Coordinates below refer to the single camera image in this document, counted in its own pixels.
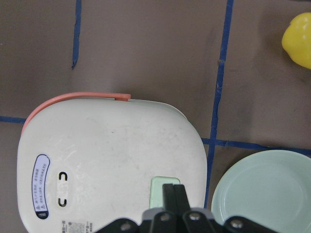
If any cream rice cooker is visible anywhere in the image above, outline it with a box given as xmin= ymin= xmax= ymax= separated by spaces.
xmin=17 ymin=92 xmax=207 ymax=233

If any green plate near right arm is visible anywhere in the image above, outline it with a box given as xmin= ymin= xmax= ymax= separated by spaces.
xmin=211 ymin=150 xmax=311 ymax=233

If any yellow toy lemon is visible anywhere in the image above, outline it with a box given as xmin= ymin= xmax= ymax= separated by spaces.
xmin=281 ymin=12 xmax=311 ymax=69

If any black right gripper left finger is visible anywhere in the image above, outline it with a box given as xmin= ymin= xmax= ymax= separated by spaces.
xmin=162 ymin=183 xmax=178 ymax=216

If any brown grid table mat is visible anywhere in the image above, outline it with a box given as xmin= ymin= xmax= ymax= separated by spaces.
xmin=0 ymin=0 xmax=311 ymax=233

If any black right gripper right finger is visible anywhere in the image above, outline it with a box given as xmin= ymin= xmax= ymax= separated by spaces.
xmin=173 ymin=184 xmax=190 ymax=214

